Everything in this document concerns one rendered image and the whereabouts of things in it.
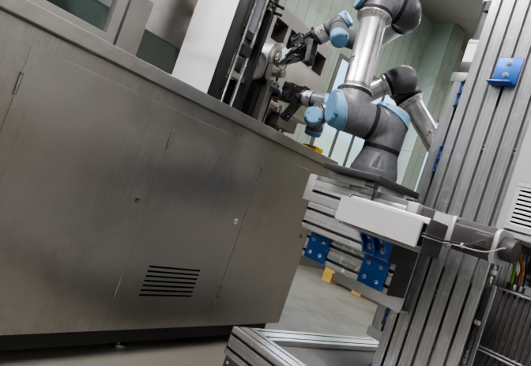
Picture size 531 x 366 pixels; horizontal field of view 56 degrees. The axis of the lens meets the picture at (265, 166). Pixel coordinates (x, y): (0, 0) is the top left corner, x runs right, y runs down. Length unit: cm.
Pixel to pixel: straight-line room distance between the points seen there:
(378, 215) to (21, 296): 95
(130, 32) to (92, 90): 50
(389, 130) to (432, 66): 492
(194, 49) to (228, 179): 62
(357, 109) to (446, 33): 511
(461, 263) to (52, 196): 114
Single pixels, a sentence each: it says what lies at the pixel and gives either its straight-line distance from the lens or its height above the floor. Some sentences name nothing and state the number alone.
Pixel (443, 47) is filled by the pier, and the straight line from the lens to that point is 652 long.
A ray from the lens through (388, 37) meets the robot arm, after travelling 195.
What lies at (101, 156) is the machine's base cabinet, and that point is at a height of 61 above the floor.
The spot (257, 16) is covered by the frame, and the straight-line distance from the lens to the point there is 204.
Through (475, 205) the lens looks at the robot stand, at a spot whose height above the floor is 83.
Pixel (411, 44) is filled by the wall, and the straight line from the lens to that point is 640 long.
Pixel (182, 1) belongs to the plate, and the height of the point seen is 133.
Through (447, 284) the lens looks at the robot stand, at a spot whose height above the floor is 59.
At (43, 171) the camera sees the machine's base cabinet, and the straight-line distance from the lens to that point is 137.
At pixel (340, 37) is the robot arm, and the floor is 134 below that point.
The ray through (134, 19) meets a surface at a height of 108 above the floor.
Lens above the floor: 68
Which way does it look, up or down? 2 degrees up
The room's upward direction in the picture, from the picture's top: 19 degrees clockwise
